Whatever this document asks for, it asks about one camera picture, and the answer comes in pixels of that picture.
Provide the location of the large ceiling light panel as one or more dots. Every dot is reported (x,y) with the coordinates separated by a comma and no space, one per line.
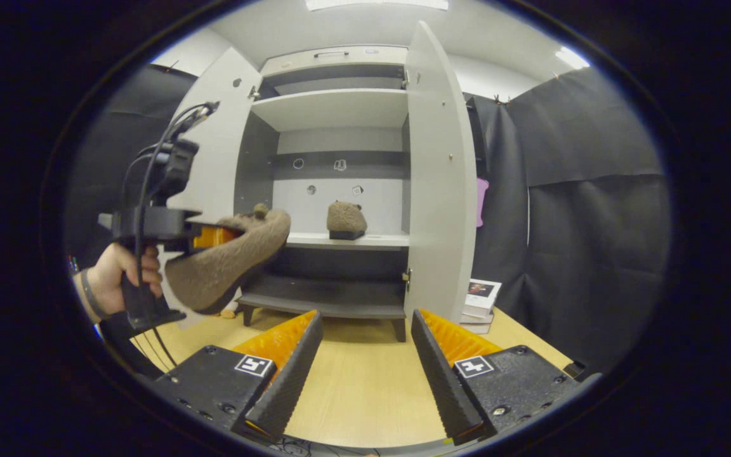
(375,4)

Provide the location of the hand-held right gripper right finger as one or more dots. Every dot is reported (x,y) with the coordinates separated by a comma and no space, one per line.
(445,381)

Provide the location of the brown fuzzy shoe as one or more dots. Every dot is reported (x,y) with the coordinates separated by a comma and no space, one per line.
(232,266)
(345,219)

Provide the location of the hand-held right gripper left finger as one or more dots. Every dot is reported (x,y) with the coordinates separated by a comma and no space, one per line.
(289,381)

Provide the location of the white book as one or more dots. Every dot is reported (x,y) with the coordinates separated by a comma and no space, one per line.
(474,328)
(476,315)

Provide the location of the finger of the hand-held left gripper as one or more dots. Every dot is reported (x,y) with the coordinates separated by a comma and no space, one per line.
(210,237)

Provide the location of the grey white shoe cabinet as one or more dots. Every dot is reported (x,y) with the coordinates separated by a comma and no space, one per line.
(334,108)

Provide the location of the black wristband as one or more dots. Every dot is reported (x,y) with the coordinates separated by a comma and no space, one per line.
(86,289)

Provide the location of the small ceiling light panel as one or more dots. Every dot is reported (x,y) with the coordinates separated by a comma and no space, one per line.
(572,58)

